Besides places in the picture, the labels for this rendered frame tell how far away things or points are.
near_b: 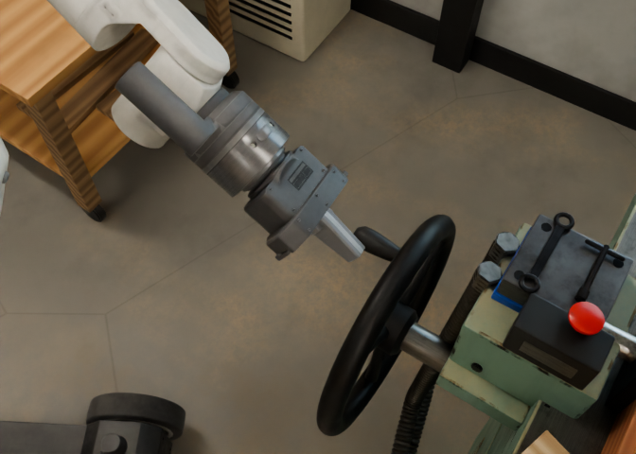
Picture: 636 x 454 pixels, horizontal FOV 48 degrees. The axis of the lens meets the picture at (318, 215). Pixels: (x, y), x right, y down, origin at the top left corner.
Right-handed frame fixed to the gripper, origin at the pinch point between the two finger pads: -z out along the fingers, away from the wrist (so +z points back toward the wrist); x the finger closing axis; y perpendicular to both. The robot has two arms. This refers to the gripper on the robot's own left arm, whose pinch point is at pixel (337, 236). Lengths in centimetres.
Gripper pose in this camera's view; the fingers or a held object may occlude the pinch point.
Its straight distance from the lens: 75.3
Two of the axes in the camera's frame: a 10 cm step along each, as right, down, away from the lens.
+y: 5.1, -3.6, -7.8
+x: -4.6, 6.5, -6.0
